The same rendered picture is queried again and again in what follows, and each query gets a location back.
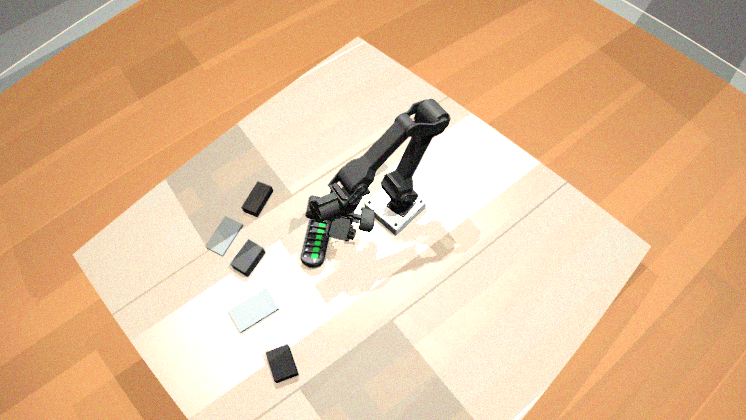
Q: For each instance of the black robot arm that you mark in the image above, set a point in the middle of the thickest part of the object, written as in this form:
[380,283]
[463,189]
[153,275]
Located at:
[357,175]

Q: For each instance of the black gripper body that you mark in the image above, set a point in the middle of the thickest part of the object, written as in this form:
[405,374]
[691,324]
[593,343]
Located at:
[366,219]

